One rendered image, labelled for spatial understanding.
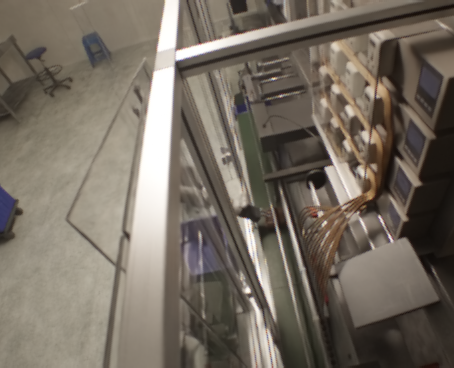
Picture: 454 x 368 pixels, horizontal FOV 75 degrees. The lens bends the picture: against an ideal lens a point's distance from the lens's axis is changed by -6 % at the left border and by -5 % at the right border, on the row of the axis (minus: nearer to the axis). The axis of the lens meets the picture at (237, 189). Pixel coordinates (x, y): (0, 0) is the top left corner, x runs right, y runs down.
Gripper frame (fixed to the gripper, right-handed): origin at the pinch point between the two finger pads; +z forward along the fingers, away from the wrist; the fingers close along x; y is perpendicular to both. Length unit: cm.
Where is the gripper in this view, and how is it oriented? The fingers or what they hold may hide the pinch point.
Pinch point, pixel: (271, 216)
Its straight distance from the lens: 157.5
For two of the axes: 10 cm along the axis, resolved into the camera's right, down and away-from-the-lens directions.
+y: -5.4, 6.2, 5.7
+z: 8.4, 3.2, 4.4
